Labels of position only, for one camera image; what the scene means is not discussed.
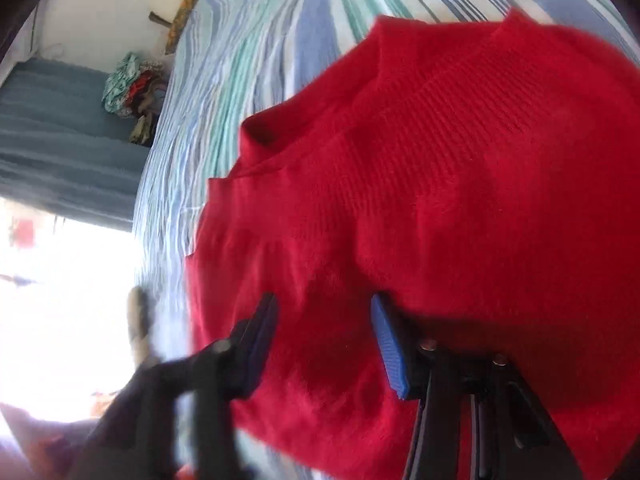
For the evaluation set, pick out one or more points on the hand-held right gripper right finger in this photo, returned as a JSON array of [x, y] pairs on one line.
[[392, 350]]

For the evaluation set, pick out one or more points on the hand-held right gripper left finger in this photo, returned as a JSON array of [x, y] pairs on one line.
[[255, 350]]

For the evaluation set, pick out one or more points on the red sweater with white animal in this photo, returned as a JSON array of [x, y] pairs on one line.
[[425, 185]]

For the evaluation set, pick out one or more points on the pile of colourful clothes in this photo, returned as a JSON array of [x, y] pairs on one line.
[[135, 90]]

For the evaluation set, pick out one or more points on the cream patchwork cushion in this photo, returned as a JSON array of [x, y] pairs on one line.
[[139, 320]]

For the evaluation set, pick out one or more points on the blue curtain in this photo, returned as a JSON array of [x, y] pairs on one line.
[[60, 150]]

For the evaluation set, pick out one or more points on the striped bed sheet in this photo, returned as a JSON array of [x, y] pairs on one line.
[[260, 60]]

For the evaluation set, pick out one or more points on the yellow floral pillow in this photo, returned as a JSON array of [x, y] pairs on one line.
[[187, 7]]

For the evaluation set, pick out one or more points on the wooden bed frame post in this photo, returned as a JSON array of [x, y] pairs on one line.
[[160, 19]]

